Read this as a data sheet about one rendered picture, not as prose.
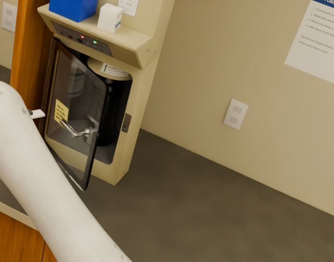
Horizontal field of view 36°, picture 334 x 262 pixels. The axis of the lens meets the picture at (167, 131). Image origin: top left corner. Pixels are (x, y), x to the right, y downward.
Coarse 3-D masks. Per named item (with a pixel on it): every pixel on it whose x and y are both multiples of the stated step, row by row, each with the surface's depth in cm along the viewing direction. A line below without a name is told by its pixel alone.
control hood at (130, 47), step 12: (48, 12) 145; (48, 24) 153; (60, 24) 148; (72, 24) 144; (84, 24) 144; (96, 24) 146; (120, 24) 150; (96, 36) 143; (108, 36) 141; (120, 36) 143; (132, 36) 146; (144, 36) 148; (120, 48) 143; (132, 48) 140; (144, 48) 145; (120, 60) 153; (132, 60) 148; (144, 60) 150
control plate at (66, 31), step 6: (54, 24) 150; (60, 30) 152; (66, 30) 150; (72, 30) 147; (66, 36) 155; (72, 36) 152; (78, 36) 150; (84, 36) 147; (78, 42) 155; (84, 42) 152; (90, 42) 150; (96, 42) 147; (96, 48) 152; (102, 48) 150; (108, 48) 147; (108, 54) 152
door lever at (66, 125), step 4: (60, 120) 156; (64, 120) 156; (64, 124) 155; (68, 124) 155; (68, 128) 154; (72, 128) 154; (72, 132) 153; (76, 132) 153; (80, 132) 154; (84, 132) 154; (88, 132) 154; (72, 136) 152; (76, 136) 152; (88, 136) 155
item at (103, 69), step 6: (90, 60) 166; (96, 60) 164; (90, 66) 165; (96, 66) 163; (102, 66) 162; (108, 66) 162; (96, 72) 163; (102, 72) 162; (108, 72) 162; (114, 72) 162; (120, 72) 163; (126, 72) 164; (114, 78) 163; (120, 78) 163; (126, 78) 164; (132, 78) 166
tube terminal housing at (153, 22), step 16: (112, 0) 149; (144, 0) 145; (160, 0) 143; (128, 16) 149; (144, 16) 147; (160, 16) 147; (144, 32) 149; (160, 32) 153; (80, 48) 160; (160, 48) 160; (112, 64) 158; (128, 64) 156; (144, 80) 158; (144, 96) 166; (128, 112) 163; (128, 144) 172; (96, 160) 177; (128, 160) 181; (96, 176) 180; (112, 176) 177
